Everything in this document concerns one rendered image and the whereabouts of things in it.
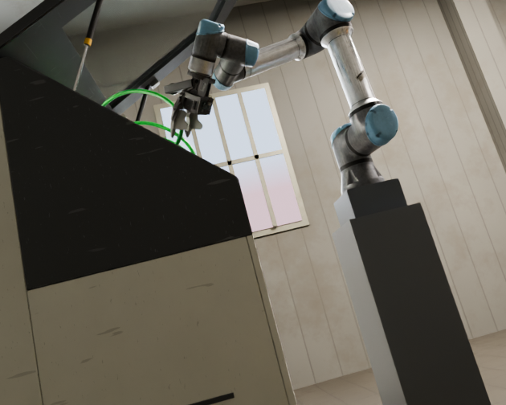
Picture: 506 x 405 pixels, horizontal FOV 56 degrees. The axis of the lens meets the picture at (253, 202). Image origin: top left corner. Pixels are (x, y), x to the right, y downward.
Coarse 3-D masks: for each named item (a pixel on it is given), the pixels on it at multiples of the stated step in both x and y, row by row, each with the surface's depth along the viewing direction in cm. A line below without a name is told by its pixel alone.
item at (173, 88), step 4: (184, 80) 146; (188, 80) 144; (192, 80) 144; (172, 84) 148; (176, 84) 147; (180, 84) 146; (184, 84) 145; (188, 84) 145; (192, 84) 144; (164, 88) 150; (168, 88) 149; (172, 88) 148; (176, 88) 147; (180, 88) 146; (184, 88) 146; (168, 92) 149; (172, 92) 150; (176, 92) 150
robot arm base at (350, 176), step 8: (360, 160) 159; (368, 160) 160; (344, 168) 161; (352, 168) 159; (360, 168) 158; (368, 168) 158; (376, 168) 161; (344, 176) 161; (352, 176) 159; (360, 176) 157; (368, 176) 156; (376, 176) 157; (344, 184) 160; (352, 184) 157; (360, 184) 156; (368, 184) 155; (344, 192) 160
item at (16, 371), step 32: (0, 128) 128; (0, 160) 126; (0, 192) 124; (0, 224) 122; (0, 256) 120; (0, 288) 118; (0, 320) 116; (0, 352) 114; (32, 352) 114; (0, 384) 113; (32, 384) 113
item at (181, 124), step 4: (180, 112) 146; (184, 112) 146; (180, 116) 146; (184, 116) 145; (176, 120) 146; (180, 120) 146; (184, 120) 145; (172, 124) 146; (176, 124) 146; (180, 124) 146; (184, 124) 145; (172, 128) 146; (176, 128) 146; (180, 128) 146; (184, 128) 145; (172, 132) 147; (172, 136) 148
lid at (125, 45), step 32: (64, 0) 136; (128, 0) 159; (160, 0) 172; (192, 0) 186; (224, 0) 202; (32, 32) 136; (64, 32) 146; (96, 32) 159; (128, 32) 171; (160, 32) 186; (192, 32) 204; (32, 64) 145; (64, 64) 156; (96, 64) 172; (128, 64) 186; (160, 64) 204; (96, 96) 183; (128, 96) 200
